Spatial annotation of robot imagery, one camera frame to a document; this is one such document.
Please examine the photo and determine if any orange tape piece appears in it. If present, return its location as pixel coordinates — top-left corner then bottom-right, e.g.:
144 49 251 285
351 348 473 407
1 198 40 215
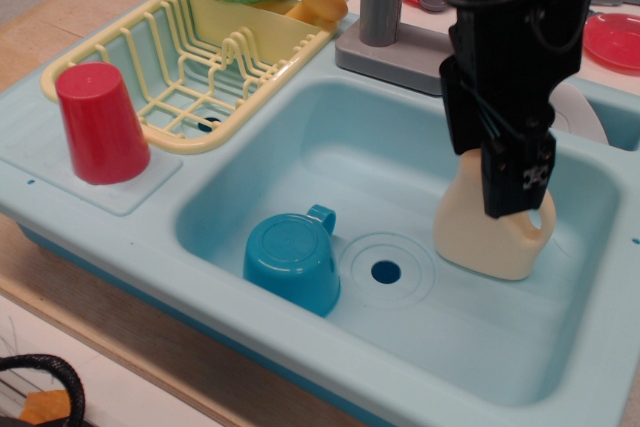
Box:
18 390 71 425

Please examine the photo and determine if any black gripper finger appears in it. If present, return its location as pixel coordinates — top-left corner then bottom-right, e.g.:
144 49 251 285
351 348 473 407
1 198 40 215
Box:
481 131 556 219
440 56 500 155

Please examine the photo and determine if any blue plastic mug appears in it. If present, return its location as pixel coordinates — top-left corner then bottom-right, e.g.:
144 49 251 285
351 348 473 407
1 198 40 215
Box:
243 205 341 316

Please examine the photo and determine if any red toy plate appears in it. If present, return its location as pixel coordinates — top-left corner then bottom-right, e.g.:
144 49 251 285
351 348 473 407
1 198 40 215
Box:
583 13 639 75

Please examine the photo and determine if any light blue toy sink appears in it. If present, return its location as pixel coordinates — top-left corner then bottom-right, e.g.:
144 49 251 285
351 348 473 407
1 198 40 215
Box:
1 24 639 426

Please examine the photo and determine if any grey toy faucet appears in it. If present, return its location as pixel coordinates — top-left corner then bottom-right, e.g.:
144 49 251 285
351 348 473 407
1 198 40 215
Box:
335 0 453 96

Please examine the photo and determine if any grey toy spoon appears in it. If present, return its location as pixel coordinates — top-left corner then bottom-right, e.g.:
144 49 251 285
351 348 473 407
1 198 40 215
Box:
418 0 449 14

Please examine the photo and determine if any yellow dish drying rack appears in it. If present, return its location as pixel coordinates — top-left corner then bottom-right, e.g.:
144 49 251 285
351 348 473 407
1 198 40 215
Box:
40 0 338 154

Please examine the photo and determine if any yellow handled toy knife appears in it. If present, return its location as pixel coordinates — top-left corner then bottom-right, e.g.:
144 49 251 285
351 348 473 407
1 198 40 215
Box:
550 82 609 145

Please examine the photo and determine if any black braided cable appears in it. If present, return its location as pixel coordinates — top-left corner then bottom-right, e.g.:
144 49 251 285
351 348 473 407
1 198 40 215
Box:
0 354 86 427

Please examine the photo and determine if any cream detergent bottle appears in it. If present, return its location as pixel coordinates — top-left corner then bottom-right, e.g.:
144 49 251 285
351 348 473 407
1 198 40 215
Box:
433 149 556 281

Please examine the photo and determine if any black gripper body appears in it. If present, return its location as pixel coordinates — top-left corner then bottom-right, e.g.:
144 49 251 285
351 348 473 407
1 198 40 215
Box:
446 0 590 140

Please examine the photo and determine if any red plastic cup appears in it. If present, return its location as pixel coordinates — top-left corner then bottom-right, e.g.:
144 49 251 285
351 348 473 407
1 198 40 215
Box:
55 62 151 185

